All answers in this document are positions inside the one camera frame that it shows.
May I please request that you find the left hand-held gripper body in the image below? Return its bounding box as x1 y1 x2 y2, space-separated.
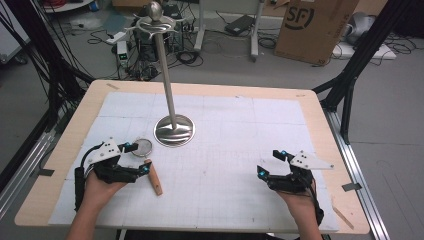
87 137 138 184

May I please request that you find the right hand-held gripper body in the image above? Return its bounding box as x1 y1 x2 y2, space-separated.
266 149 335 195

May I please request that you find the metal strainer with wooden handle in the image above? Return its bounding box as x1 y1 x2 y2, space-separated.
130 137 164 197

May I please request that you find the silver metal hook stand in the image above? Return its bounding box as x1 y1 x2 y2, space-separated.
125 0 196 148

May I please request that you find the person's left hand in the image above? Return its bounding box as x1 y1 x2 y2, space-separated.
80 172 130 212

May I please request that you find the person's right hand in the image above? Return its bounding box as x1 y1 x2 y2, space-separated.
275 187 320 220

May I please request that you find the white box with green light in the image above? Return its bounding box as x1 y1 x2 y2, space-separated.
116 40 130 69

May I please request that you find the white power strip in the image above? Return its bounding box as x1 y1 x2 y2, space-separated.
105 30 128 46

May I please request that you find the white stand leg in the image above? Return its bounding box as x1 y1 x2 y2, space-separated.
193 0 207 52
249 0 266 63

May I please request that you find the white flat board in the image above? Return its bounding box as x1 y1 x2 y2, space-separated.
331 42 398 61

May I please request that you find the brown cardboard box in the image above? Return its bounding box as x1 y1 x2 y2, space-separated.
273 0 361 66

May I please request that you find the black flat device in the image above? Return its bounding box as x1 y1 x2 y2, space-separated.
224 14 256 37

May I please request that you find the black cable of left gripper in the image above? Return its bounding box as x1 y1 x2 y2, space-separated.
73 142 105 212

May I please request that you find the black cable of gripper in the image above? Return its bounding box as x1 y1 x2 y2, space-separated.
73 142 105 212
308 178 325 227

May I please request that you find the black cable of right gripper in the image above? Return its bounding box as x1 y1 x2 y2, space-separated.
308 178 325 227

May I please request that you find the aluminium rail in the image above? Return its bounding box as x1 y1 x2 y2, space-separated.
323 108 392 240
0 129 57 219

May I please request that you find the black metal frame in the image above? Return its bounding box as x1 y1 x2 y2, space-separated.
3 0 95 132
312 0 415 146

